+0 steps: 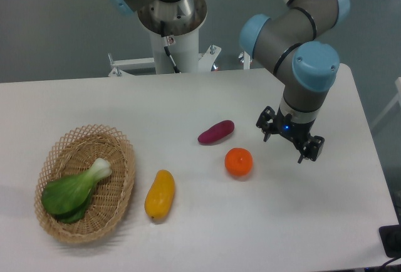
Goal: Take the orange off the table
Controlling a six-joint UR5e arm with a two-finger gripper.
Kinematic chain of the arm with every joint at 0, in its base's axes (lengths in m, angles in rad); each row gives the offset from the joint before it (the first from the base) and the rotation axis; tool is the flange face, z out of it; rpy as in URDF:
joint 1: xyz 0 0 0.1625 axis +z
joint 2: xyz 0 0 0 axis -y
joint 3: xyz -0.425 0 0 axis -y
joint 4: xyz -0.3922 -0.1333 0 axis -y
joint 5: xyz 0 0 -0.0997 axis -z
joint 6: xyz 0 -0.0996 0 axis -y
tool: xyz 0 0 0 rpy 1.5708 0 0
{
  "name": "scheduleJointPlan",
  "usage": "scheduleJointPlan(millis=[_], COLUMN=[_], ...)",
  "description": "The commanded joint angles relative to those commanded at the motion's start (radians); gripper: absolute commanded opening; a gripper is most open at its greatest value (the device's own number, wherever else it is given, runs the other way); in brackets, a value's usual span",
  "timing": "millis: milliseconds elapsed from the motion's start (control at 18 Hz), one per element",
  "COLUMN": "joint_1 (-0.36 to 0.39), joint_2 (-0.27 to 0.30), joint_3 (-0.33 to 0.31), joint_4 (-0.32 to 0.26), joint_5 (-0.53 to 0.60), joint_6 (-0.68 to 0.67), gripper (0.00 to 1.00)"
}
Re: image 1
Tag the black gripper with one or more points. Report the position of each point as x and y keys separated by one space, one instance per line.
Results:
x=310 y=147

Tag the orange fruit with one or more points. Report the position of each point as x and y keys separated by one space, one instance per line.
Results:
x=238 y=162

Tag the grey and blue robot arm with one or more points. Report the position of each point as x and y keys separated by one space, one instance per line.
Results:
x=287 y=47

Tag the purple sweet potato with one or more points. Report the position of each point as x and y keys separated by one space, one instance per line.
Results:
x=217 y=132

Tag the black device at table edge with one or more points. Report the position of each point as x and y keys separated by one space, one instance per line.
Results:
x=390 y=237

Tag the yellow mango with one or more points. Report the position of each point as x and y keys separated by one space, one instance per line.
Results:
x=160 y=196

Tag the woven wicker basket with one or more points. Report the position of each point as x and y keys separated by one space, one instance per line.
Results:
x=74 y=153

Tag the green bok choy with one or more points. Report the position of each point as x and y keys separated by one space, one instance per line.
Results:
x=68 y=197

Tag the white frame at right edge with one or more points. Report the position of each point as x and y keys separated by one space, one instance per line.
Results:
x=388 y=112

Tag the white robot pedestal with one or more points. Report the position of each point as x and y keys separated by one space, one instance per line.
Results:
x=170 y=54

